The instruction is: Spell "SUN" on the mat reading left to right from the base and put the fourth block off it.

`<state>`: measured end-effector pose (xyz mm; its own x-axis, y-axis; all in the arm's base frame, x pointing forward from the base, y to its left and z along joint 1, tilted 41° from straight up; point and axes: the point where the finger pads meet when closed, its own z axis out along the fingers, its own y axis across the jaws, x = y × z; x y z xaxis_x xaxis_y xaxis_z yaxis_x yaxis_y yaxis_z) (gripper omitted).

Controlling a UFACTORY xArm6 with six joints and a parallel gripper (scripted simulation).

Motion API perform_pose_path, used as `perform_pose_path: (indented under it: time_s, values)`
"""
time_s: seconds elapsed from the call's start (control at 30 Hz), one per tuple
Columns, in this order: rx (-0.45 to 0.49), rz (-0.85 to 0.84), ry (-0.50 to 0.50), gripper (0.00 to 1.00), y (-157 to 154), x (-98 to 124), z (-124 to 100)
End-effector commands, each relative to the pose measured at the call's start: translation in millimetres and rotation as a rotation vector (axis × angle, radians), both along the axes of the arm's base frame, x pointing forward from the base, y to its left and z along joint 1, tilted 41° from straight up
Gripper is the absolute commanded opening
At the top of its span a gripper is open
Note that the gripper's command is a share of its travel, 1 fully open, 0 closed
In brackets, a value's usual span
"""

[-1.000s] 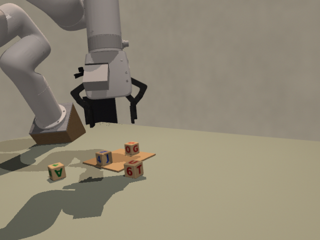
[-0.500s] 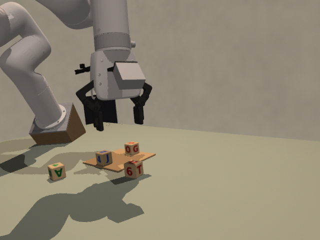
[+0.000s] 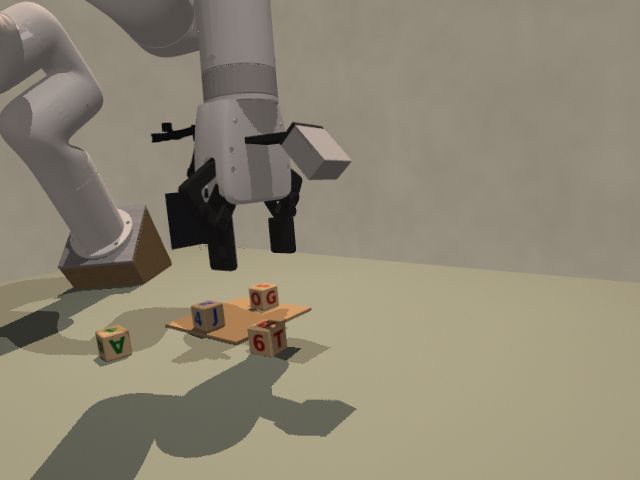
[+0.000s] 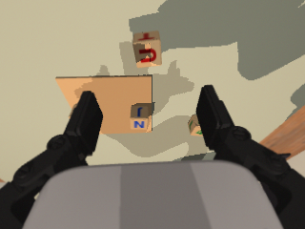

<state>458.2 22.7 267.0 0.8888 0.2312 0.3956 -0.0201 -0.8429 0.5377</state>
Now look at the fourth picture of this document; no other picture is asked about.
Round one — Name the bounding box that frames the orange flat mat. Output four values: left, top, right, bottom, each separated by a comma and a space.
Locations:
55, 75, 152, 134

